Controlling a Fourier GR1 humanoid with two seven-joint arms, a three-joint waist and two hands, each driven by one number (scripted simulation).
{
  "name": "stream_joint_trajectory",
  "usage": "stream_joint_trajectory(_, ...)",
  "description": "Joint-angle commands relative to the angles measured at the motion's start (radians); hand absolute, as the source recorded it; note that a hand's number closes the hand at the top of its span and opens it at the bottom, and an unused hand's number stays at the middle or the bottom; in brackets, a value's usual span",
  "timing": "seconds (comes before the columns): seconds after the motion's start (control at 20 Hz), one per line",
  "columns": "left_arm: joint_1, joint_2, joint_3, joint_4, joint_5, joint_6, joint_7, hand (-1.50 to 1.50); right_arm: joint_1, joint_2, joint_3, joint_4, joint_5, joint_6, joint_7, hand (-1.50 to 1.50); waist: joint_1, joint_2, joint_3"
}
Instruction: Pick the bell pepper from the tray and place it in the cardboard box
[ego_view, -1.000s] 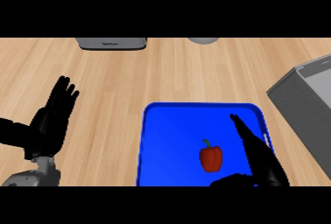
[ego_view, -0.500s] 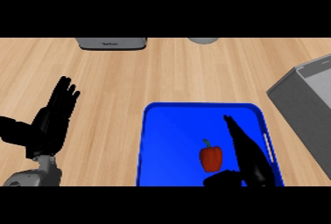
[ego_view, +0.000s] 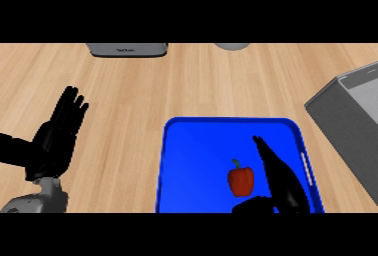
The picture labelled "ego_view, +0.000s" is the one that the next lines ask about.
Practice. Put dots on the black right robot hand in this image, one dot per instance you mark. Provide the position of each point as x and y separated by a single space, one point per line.
282 180

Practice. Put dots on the blue plastic tray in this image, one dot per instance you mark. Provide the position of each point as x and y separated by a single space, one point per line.
201 160

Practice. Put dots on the red bell pepper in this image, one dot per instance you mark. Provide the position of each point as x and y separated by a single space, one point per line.
241 181

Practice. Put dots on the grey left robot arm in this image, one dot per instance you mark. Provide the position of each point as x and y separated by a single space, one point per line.
42 200

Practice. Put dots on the grey box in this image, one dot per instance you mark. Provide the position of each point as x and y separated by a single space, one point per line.
352 126

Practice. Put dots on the grey round object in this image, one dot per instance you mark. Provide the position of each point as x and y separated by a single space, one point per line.
231 46

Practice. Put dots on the grey appliance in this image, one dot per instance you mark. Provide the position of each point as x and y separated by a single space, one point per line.
127 50

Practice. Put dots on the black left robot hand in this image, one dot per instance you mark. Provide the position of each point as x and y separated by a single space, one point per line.
56 133

